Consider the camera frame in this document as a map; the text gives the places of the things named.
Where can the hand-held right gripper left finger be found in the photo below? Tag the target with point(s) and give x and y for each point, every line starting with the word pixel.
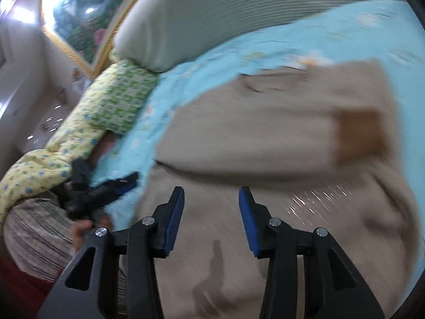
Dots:
pixel 174 222

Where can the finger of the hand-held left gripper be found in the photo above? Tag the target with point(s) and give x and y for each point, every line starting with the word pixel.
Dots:
pixel 121 186

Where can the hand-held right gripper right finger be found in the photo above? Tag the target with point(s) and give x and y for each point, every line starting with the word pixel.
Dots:
pixel 247 222

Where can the beige garment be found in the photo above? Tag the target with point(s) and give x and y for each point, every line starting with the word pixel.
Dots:
pixel 265 146

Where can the person's left hand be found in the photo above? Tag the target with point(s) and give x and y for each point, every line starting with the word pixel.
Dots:
pixel 83 234

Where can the yellow floral quilt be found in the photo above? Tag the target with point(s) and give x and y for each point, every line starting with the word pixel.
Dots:
pixel 49 162

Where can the pink cloth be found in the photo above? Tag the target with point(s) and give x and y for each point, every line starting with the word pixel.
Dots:
pixel 105 146

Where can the grey striped cloth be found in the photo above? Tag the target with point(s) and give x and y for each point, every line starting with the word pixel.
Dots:
pixel 36 236

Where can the green checked pillow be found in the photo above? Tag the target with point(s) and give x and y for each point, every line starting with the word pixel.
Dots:
pixel 123 96

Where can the red cloth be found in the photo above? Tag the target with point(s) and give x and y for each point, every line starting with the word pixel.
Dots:
pixel 18 292

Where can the light blue printed bedsheet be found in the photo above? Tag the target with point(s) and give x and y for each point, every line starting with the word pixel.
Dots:
pixel 206 73

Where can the gold framed landscape painting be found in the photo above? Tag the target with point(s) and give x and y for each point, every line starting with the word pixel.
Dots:
pixel 83 16

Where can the white striped pillow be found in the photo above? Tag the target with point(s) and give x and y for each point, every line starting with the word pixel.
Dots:
pixel 212 20

